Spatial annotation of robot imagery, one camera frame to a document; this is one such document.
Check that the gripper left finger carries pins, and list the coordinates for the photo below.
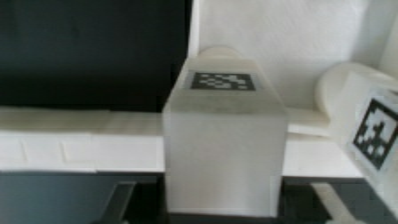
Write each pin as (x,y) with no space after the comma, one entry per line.
(116,208)

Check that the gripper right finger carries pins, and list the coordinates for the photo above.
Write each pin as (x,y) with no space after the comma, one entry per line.
(342,216)

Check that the white chair leg grasped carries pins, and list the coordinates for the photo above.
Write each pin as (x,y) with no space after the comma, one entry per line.
(358,99)

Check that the white chair seat part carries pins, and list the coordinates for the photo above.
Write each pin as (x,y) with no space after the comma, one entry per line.
(299,36)

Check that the white U-shaped obstacle fence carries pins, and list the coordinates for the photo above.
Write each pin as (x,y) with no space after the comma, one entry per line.
(91,141)

